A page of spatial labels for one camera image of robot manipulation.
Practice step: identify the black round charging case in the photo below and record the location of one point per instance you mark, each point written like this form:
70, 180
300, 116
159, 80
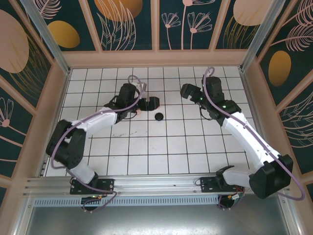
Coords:
159, 116

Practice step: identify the black base plate right arm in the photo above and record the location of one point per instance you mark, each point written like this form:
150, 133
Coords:
207, 182

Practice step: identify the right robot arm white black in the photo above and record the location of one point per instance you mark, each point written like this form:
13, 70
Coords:
244, 137

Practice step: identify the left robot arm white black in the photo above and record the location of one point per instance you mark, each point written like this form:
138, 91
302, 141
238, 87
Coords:
97, 120

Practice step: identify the black base plate left arm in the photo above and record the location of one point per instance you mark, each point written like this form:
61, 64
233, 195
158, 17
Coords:
107, 186

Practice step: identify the yellow power connector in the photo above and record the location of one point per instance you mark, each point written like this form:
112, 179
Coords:
98, 197
232, 196

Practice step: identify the grey metal sheet panel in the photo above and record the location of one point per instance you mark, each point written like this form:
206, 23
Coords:
156, 220

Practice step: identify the aluminium frame post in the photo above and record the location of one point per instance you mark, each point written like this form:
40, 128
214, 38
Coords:
46, 36
262, 34

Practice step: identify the aluminium mounting rail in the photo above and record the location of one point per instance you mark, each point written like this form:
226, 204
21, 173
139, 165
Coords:
156, 182

